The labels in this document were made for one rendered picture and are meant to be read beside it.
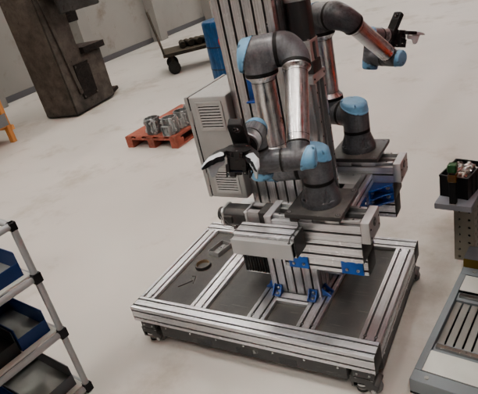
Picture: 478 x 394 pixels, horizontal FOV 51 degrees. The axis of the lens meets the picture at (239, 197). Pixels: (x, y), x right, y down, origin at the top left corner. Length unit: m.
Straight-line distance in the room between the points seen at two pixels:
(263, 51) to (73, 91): 6.40
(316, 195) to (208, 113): 0.58
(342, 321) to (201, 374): 0.72
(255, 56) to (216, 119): 0.46
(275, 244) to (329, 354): 0.55
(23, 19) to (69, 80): 1.00
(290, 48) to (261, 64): 0.11
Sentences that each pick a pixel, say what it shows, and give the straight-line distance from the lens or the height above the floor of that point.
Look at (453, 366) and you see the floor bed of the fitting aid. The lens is 2.31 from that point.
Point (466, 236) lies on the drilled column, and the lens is 2.91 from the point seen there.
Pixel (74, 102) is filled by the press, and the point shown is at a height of 0.23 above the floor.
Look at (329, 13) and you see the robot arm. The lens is 2.19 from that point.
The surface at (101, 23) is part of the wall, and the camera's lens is 12.82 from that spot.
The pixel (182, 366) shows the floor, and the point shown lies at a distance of 2.61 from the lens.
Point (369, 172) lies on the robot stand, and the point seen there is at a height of 0.73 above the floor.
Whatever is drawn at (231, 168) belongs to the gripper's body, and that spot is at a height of 1.20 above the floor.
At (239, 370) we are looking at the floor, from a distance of 2.49.
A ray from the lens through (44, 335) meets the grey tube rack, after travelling 2.34.
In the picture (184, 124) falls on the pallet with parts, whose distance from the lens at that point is 5.59.
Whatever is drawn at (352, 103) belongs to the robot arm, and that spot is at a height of 1.04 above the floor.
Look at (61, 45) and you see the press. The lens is 7.92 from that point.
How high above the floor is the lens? 1.73
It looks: 26 degrees down
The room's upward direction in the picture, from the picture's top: 13 degrees counter-clockwise
